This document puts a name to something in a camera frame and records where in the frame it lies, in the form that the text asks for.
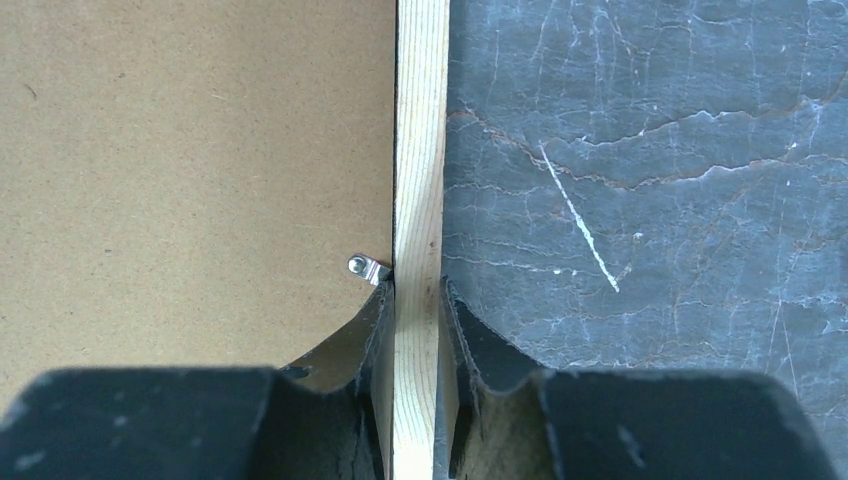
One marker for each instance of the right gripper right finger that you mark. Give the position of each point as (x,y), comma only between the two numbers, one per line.
(510,417)

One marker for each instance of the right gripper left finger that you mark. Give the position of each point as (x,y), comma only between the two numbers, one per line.
(315,418)

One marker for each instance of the brown cardboard backing board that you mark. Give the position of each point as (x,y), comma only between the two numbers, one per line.
(183,182)

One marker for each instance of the wooden picture frame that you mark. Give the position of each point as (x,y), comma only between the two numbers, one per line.
(422,51)

